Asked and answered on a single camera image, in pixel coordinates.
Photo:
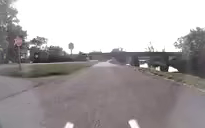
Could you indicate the robot's own part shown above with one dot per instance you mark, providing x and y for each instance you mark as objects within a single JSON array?
[
  {"x": 133, "y": 123},
  {"x": 69, "y": 125}
]

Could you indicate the concrete bridge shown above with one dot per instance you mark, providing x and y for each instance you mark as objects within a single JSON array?
[{"x": 140, "y": 56}]

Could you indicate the red stop sign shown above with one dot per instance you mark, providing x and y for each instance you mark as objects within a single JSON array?
[{"x": 18, "y": 41}]

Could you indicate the grey asphalt path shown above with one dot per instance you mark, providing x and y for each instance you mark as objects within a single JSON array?
[{"x": 106, "y": 96}]

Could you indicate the grass verge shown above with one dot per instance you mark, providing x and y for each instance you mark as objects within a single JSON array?
[
  {"x": 186, "y": 79},
  {"x": 46, "y": 69}
]

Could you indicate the round road sign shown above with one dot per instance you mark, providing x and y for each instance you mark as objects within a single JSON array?
[{"x": 71, "y": 46}]

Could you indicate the trees and bushes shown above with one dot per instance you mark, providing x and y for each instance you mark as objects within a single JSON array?
[{"x": 196, "y": 53}]

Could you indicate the grey side road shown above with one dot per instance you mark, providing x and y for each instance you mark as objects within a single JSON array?
[{"x": 6, "y": 85}]

